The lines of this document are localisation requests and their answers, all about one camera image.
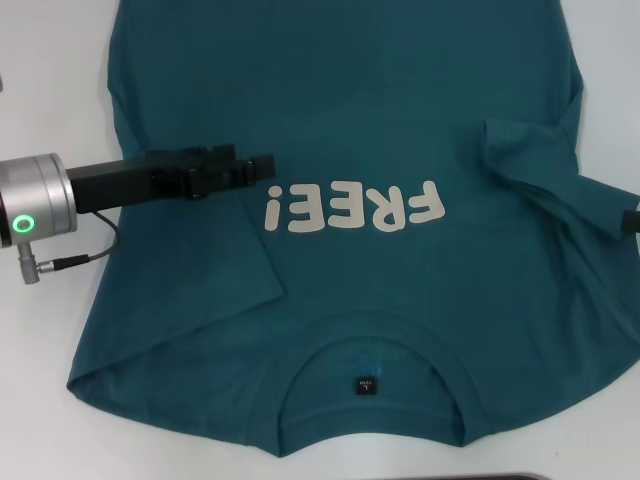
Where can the teal blue printed t-shirt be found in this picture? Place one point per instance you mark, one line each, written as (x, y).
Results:
(350, 100)

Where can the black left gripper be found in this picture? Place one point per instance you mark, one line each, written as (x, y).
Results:
(120, 182)

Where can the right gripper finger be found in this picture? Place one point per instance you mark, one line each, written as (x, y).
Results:
(632, 222)

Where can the dark grey flat panel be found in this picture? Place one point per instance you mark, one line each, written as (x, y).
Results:
(500, 478)

